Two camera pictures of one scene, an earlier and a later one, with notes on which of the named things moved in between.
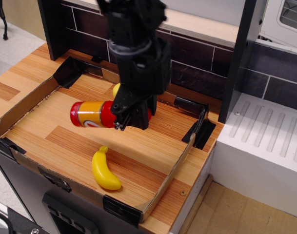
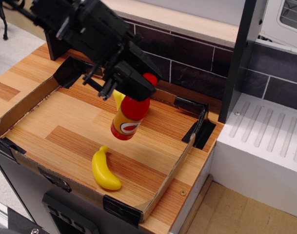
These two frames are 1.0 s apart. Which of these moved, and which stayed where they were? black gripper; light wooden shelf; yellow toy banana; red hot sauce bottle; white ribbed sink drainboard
Moved: red hot sauce bottle; black gripper
Stayed: light wooden shelf; white ribbed sink drainboard; yellow toy banana
